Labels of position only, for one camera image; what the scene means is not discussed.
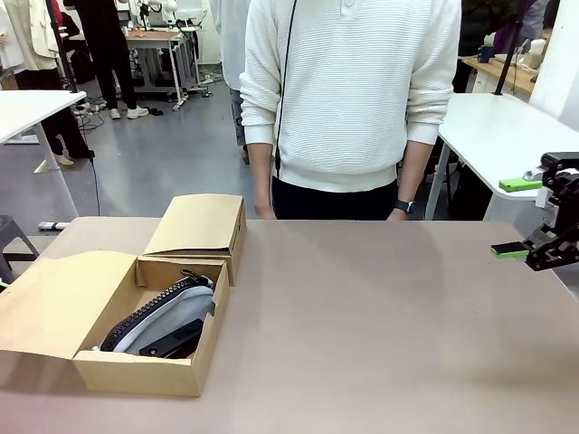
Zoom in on grey CAMPUS pencil case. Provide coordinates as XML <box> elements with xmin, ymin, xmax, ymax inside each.
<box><xmin>100</xmin><ymin>269</ymin><xmax>217</xmax><ymax>356</ymax></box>

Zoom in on light wooden table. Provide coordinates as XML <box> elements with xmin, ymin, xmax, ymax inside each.
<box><xmin>463</xmin><ymin>52</ymin><xmax>551</xmax><ymax>97</ymax></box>

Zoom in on red garment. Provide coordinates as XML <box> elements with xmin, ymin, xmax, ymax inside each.
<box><xmin>49</xmin><ymin>0</ymin><xmax>82</xmax><ymax>46</ymax></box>

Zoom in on wooden-top workbench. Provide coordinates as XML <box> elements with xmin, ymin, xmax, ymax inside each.
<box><xmin>121</xmin><ymin>29</ymin><xmax>194</xmax><ymax>112</ymax></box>

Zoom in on white cylinder container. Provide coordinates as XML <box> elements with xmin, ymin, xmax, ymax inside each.
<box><xmin>527</xmin><ymin>39</ymin><xmax>550</xmax><ymax>70</ymax></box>

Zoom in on black earphone cord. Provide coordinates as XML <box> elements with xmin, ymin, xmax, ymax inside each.
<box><xmin>272</xmin><ymin>0</ymin><xmax>298</xmax><ymax>180</ymax></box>

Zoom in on bystander in dark green jacket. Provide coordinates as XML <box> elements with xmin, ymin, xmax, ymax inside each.
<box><xmin>451</xmin><ymin>0</ymin><xmax>499</xmax><ymax>94</ymax></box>

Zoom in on large cardboard box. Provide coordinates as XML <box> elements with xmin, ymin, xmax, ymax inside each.
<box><xmin>0</xmin><ymin>250</ymin><xmax>231</xmax><ymax>399</ymax></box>

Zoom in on person's left forearm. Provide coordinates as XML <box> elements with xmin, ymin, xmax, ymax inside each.
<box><xmin>397</xmin><ymin>137</ymin><xmax>438</xmax><ymax>205</ymax></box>

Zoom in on person in white sweater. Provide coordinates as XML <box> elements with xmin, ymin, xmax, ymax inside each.
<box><xmin>238</xmin><ymin>0</ymin><xmax>463</xmax><ymax>193</ymax></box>

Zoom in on bystander in white top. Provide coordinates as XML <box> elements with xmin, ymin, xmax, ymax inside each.
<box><xmin>220</xmin><ymin>0</ymin><xmax>249</xmax><ymax>146</ymax></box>

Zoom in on grey metal stool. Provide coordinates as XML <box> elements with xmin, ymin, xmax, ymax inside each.
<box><xmin>0</xmin><ymin>214</ymin><xmax>43</xmax><ymax>285</ymax></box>

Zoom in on person's right hand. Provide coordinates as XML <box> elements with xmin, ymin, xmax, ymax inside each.
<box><xmin>252</xmin><ymin>201</ymin><xmax>279</xmax><ymax>222</ymax></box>

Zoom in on bystander in beige jacket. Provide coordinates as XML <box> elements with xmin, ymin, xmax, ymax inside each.
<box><xmin>0</xmin><ymin>0</ymin><xmax>97</xmax><ymax>166</ymax></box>

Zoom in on black trousers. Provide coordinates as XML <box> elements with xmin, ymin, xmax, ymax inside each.
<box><xmin>271</xmin><ymin>175</ymin><xmax>400</xmax><ymax>222</ymax></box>

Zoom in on person's right forearm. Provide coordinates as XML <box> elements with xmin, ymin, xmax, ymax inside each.
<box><xmin>247</xmin><ymin>139</ymin><xmax>278</xmax><ymax>209</ymax></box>

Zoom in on black stapler with jaw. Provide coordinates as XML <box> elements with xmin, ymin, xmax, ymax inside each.
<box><xmin>138</xmin><ymin>317</ymin><xmax>205</xmax><ymax>360</ymax></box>

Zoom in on black floor cable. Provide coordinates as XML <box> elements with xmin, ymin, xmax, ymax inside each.
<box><xmin>85</xmin><ymin>151</ymin><xmax>102</xmax><ymax>218</ymax></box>

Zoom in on black stand pole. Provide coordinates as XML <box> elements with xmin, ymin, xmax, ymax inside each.
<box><xmin>44</xmin><ymin>0</ymin><xmax>81</xmax><ymax>94</ymax></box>
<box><xmin>494</xmin><ymin>0</ymin><xmax>528</xmax><ymax>97</ymax></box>

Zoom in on white desk with white leg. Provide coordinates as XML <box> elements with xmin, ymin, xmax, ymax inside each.
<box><xmin>0</xmin><ymin>89</ymin><xmax>88</xmax><ymax>219</ymax></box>

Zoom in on large white table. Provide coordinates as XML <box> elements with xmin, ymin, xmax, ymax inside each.
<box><xmin>424</xmin><ymin>92</ymin><xmax>579</xmax><ymax>222</ymax></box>

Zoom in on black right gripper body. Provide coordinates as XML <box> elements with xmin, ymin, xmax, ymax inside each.
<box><xmin>536</xmin><ymin>174</ymin><xmax>579</xmax><ymax>241</ymax></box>

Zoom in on bystander in black clothes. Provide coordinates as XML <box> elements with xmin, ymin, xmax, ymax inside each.
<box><xmin>62</xmin><ymin>0</ymin><xmax>150</xmax><ymax>121</ymax></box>

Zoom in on bystander in purple top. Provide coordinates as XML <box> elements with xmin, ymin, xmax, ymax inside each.
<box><xmin>490</xmin><ymin>0</ymin><xmax>562</xmax><ymax>55</ymax></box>

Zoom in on small white background robot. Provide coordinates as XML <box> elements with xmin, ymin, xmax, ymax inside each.
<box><xmin>138</xmin><ymin>0</ymin><xmax>180</xmax><ymax>26</ymax></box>

